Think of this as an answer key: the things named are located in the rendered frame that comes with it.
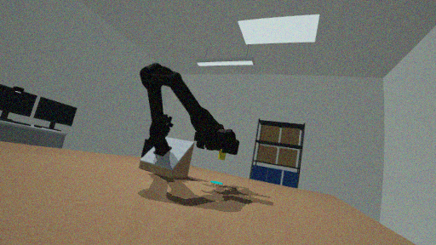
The yellow cylinder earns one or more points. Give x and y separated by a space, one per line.
221 155

